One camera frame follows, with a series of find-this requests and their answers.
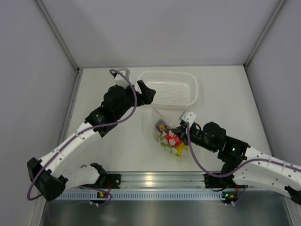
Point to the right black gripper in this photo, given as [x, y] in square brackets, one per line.
[181, 132]

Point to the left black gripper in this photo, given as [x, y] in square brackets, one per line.
[147, 95]

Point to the clear zip top bag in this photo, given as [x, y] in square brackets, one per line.
[170, 117]

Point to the red fake tomato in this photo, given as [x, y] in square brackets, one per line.
[172, 139]

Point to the green fake grapes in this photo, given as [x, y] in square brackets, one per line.
[169, 148]

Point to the dark purple fake fruit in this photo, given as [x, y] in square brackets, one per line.
[161, 128]

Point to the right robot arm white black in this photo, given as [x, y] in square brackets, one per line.
[243, 164]

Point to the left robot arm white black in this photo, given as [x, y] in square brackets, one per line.
[50, 175]

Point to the yellow fake bananas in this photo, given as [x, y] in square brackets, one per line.
[180, 149]

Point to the white perforated plastic basket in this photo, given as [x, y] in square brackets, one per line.
[174, 90]

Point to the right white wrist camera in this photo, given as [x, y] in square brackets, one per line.
[188, 116]

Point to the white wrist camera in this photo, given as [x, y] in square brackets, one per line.
[119, 77]
[188, 116]

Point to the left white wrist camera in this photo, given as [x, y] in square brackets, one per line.
[119, 77]

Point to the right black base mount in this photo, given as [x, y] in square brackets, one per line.
[218, 183]

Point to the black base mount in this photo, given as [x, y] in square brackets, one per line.
[110, 181]
[218, 183]

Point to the aluminium mounting rail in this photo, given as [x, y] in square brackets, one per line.
[160, 180]

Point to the grey slotted cable duct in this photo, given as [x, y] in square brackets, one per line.
[143, 196]

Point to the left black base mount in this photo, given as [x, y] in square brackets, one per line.
[110, 181]

